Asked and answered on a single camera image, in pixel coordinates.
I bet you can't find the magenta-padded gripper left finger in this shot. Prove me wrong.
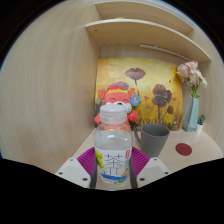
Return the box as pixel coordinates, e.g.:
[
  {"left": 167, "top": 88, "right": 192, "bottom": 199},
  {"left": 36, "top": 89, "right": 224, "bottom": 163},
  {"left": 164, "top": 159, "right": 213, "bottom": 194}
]
[{"left": 54, "top": 146, "right": 99, "bottom": 189}]

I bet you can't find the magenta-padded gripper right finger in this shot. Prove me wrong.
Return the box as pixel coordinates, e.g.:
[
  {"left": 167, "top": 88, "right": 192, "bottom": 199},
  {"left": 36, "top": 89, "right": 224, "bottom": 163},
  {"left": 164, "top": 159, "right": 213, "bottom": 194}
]
[{"left": 130, "top": 146, "right": 172, "bottom": 190}]

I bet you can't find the clear plastic drink bottle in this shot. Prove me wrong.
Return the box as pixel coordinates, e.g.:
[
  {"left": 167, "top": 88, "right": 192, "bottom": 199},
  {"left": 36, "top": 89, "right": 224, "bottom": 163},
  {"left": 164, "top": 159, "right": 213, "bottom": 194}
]
[{"left": 93, "top": 103, "right": 134, "bottom": 185}]

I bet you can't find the grey ribbed mug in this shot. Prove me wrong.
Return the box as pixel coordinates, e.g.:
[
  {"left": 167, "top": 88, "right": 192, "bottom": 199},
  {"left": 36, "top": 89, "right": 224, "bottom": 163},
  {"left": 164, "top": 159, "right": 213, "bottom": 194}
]
[{"left": 133, "top": 123, "right": 171, "bottom": 159}]

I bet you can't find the flat round red coaster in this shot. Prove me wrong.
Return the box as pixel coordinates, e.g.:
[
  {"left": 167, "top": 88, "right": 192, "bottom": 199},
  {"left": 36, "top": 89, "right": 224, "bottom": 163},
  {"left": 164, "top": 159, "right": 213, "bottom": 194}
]
[{"left": 175, "top": 142, "right": 193, "bottom": 157}]

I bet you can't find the small potted green plant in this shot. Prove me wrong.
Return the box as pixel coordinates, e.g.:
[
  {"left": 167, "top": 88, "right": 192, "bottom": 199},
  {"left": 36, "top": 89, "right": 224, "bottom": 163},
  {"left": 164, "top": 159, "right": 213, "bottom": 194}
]
[{"left": 194, "top": 114, "right": 207, "bottom": 135}]

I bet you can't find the pale teal vase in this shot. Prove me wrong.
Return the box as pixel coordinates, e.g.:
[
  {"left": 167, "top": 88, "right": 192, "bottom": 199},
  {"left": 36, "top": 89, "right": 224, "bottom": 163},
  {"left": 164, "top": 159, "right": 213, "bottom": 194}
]
[{"left": 182, "top": 96, "right": 200, "bottom": 134}]

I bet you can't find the red plush mascot toy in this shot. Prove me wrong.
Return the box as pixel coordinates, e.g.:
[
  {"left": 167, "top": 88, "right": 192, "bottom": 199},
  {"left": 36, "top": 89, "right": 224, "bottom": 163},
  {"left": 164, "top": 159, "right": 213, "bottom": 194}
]
[{"left": 94, "top": 84, "right": 141, "bottom": 130}]

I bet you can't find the yellow poppy flower painting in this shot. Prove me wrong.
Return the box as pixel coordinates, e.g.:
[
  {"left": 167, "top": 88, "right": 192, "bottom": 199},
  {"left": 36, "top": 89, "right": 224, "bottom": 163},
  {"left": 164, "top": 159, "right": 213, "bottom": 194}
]
[{"left": 94, "top": 57, "right": 185, "bottom": 132}]

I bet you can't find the pink flower bouquet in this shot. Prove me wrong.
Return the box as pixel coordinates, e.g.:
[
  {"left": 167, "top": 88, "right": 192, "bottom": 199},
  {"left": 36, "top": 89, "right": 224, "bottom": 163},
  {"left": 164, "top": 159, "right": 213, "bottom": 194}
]
[{"left": 175, "top": 60, "right": 209, "bottom": 100}]

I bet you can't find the white light bar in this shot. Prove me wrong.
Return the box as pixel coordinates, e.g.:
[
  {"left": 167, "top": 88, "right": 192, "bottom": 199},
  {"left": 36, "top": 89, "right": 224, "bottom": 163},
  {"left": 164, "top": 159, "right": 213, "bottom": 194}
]
[{"left": 139, "top": 43, "right": 192, "bottom": 62}]

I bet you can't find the light wood shelf board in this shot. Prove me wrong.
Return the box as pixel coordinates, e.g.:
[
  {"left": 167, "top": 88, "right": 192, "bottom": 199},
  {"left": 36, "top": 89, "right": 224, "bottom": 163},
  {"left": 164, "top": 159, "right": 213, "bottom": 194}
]
[
  {"left": 84, "top": 18, "right": 213, "bottom": 63},
  {"left": 94, "top": 0, "right": 195, "bottom": 35}
]

